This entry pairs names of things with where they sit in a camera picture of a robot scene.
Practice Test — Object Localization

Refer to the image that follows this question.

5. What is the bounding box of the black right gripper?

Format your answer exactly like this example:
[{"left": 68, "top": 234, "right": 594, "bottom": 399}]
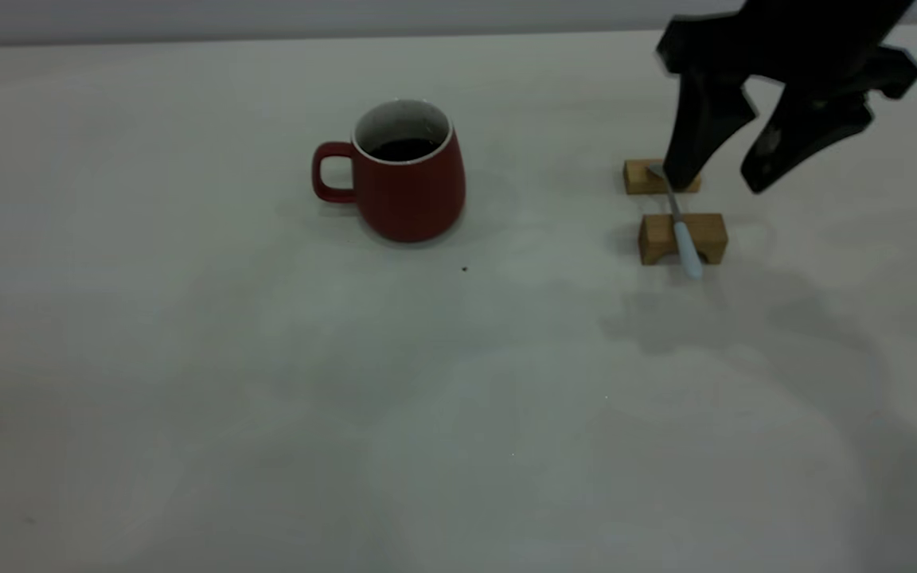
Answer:
[{"left": 656, "top": 0, "right": 917, "bottom": 195}]

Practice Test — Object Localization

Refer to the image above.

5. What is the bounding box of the spoon with light blue handle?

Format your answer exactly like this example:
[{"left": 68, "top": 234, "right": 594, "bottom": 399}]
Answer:
[{"left": 650, "top": 163, "right": 704, "bottom": 280}]

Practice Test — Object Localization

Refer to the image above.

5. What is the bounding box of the red ceramic mug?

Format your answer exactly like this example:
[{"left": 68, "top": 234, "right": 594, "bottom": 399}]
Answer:
[{"left": 312, "top": 99, "right": 467, "bottom": 244}]

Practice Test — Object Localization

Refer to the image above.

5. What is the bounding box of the rectangular wooden block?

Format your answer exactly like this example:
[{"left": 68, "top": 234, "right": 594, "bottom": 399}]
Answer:
[{"left": 623, "top": 158, "right": 702, "bottom": 197}]

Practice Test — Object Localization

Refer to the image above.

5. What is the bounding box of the wooden arch block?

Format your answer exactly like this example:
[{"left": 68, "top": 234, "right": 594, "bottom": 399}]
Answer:
[{"left": 638, "top": 213, "right": 728, "bottom": 267}]

